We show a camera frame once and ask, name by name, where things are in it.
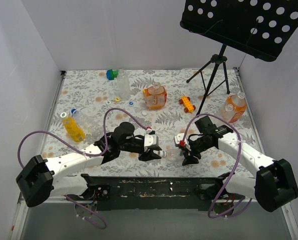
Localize white ribbed bottle cap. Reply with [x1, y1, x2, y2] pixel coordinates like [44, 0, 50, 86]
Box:
[161, 151, 167, 158]

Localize clear ribbed plastic bottle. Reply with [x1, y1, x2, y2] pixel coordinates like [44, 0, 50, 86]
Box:
[163, 148, 184, 163]

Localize yellow juice bottle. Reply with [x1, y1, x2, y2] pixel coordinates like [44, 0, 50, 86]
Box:
[60, 112, 85, 143]

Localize clear Pocari Sweat bottle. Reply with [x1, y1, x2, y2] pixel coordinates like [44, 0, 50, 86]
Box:
[117, 68, 131, 101]

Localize orange label tea bottle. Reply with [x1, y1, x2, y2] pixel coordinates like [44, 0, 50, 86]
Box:
[143, 82, 167, 110]

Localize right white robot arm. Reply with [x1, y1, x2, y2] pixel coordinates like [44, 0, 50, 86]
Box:
[174, 114, 298, 212]

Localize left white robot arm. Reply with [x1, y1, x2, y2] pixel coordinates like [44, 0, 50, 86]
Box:
[16, 122, 165, 208]

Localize clear bottle blue cap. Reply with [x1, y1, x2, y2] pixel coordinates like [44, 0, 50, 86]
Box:
[71, 108, 103, 138]

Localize small clear bottle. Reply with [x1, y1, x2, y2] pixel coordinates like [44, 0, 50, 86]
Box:
[217, 103, 235, 123]

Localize orange soda bottle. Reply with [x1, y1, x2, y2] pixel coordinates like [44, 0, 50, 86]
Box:
[225, 92, 246, 123]

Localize orange toy car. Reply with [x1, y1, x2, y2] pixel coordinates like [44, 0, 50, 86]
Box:
[178, 96, 196, 113]

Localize floral table mat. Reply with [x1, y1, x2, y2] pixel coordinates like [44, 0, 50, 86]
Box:
[42, 69, 250, 177]

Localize blue green toy block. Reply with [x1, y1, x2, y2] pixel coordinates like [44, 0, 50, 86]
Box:
[106, 69, 119, 81]

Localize black music stand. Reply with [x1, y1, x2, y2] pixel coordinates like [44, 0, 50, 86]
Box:
[179, 0, 298, 118]

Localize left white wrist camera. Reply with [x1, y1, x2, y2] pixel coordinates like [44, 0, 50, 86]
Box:
[144, 127, 161, 152]

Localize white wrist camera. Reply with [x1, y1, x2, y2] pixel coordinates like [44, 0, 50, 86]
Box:
[144, 127, 161, 152]
[174, 133, 188, 148]

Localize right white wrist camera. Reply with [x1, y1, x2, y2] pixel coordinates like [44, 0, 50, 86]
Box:
[174, 133, 188, 148]

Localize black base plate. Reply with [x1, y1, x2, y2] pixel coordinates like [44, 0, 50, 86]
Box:
[69, 173, 221, 211]

